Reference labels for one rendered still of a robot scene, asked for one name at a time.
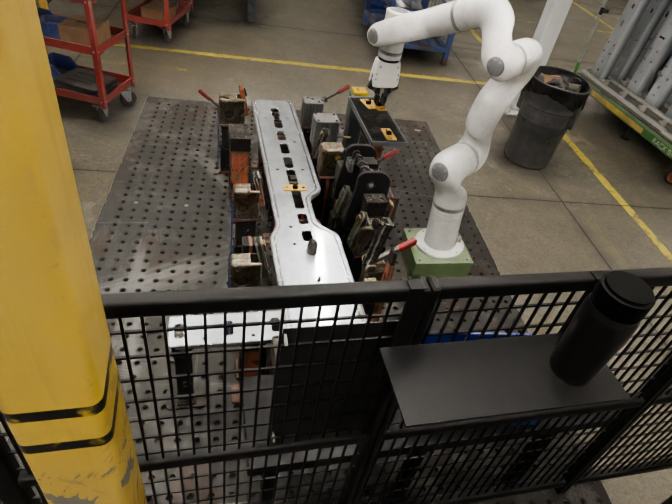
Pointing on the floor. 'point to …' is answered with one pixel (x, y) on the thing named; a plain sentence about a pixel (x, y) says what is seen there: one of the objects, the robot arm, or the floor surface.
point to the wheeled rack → (640, 113)
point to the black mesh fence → (257, 296)
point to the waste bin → (545, 115)
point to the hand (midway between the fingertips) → (380, 99)
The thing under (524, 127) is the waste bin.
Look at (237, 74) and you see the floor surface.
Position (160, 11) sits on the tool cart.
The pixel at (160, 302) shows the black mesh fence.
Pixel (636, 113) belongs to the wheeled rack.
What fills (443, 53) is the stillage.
